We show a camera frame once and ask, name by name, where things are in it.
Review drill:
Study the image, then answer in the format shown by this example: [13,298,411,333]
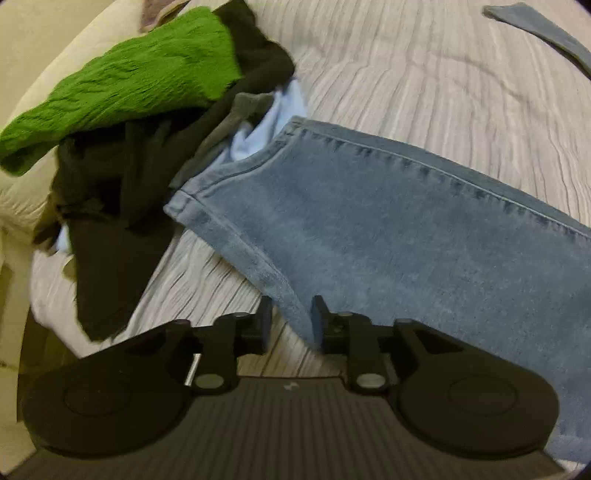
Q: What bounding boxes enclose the purple pillow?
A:
[139,0,186,34]

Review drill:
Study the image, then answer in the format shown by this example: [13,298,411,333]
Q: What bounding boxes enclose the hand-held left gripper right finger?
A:
[310,295,463,394]

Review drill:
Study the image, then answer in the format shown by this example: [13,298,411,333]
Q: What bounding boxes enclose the grey folded pants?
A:
[481,2,591,77]

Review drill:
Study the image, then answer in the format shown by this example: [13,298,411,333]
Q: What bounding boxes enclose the light blue garment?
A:
[54,78,309,254]

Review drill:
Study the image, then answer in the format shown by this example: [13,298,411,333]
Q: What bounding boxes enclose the cream cushion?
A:
[0,0,204,245]

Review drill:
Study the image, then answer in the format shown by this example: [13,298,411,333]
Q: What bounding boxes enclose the black garment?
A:
[32,0,296,343]

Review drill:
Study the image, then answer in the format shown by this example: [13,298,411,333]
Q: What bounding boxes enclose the blue denim jeans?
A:
[164,116,591,464]

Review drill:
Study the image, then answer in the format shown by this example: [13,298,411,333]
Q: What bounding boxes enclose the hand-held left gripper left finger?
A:
[121,295,274,396]

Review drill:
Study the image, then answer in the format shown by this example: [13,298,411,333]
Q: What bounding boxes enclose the dark grey garment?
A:
[168,92,276,190]

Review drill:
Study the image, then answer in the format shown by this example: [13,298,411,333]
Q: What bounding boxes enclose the green knit sweater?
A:
[0,7,244,177]

